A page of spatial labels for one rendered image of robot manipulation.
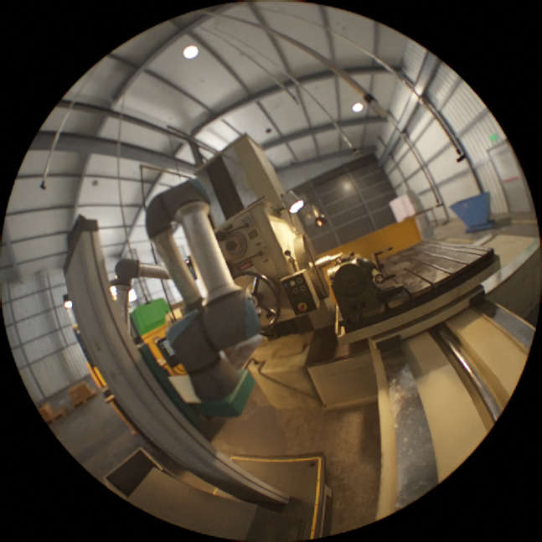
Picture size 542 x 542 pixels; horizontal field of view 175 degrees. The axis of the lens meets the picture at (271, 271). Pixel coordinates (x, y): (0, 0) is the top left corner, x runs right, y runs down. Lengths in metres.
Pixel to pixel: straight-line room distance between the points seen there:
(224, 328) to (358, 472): 1.38
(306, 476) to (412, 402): 0.72
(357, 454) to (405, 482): 0.90
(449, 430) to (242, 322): 0.83
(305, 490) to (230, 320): 1.07
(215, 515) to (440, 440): 0.76
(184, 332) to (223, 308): 0.12
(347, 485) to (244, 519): 0.92
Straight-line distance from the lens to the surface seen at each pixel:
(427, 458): 0.77
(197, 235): 0.50
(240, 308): 0.43
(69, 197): 10.47
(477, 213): 6.58
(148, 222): 0.61
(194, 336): 0.45
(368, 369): 1.53
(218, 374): 0.49
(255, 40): 7.38
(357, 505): 1.48
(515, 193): 7.85
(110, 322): 0.49
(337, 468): 1.57
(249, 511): 0.72
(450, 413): 0.88
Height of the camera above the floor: 1.46
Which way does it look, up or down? 2 degrees down
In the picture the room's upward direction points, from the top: 24 degrees counter-clockwise
